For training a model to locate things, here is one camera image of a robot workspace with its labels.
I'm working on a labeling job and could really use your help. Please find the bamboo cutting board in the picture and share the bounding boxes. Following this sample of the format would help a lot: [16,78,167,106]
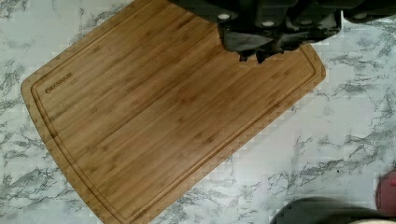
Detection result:
[21,0,326,224]

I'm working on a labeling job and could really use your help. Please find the grey rounded object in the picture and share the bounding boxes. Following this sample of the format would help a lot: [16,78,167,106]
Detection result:
[270,197,395,224]

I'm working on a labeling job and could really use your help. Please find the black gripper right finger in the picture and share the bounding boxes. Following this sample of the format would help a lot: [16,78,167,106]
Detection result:
[255,31,309,63]

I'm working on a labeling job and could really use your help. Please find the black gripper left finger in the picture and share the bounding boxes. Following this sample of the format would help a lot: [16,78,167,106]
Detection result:
[218,23,275,62]

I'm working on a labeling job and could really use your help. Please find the red round object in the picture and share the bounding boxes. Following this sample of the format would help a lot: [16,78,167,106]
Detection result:
[375,170,396,217]

